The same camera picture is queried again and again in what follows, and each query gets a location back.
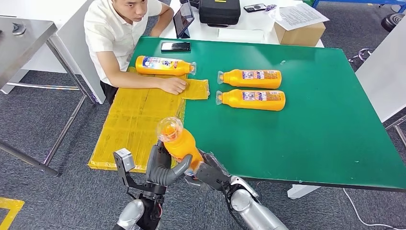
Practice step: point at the small purple item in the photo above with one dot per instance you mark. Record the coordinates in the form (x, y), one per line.
(270, 8)

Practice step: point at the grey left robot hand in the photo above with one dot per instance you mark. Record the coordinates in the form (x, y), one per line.
(157, 165)

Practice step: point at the person's left forearm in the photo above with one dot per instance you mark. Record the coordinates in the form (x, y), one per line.
(163, 23)

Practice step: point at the yellow taped cardboard sheet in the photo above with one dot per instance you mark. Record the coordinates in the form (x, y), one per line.
(133, 127)

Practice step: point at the person's right hand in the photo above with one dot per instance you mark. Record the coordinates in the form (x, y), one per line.
(174, 85)

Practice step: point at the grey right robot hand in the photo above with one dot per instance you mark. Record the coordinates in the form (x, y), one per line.
(211, 157)

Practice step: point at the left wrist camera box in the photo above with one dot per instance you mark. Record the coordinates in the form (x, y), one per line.
(124, 160)

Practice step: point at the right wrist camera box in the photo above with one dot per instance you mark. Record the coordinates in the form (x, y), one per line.
(209, 176)

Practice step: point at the white table foot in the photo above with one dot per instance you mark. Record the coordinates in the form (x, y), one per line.
(301, 191)

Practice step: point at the brown cardboard box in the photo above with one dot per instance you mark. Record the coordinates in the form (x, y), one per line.
(300, 35)

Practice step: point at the orange detergent bottle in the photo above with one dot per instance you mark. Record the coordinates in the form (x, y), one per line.
(180, 146)
(250, 101)
(158, 66)
(250, 80)

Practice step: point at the person's right forearm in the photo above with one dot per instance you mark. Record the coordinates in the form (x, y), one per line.
(136, 81)

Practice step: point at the blue metal rack frame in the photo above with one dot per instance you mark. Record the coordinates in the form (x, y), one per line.
(349, 2)

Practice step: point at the printed paper sheet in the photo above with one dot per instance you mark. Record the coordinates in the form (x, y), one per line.
(298, 16)

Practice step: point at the black tablet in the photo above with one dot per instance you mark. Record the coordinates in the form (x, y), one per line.
(183, 19)

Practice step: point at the person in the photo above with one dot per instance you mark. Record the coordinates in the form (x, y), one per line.
(108, 31)

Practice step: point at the black round stool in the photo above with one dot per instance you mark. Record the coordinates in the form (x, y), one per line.
(391, 22)

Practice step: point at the grey metal part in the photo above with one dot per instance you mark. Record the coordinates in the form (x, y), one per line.
(18, 29)

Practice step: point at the steel table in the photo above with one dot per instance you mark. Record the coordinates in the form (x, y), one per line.
(19, 46)

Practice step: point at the yellow floor marking tape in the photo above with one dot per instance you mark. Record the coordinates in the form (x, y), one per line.
(11, 205)

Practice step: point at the black smartphone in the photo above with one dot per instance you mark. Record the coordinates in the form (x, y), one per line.
(175, 47)

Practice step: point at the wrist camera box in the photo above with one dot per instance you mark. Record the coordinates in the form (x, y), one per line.
(209, 176)
(124, 160)

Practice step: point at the black carrying case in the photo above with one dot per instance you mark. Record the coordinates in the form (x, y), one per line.
(219, 13)

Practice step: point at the white side table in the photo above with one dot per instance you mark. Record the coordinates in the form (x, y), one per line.
(384, 71)

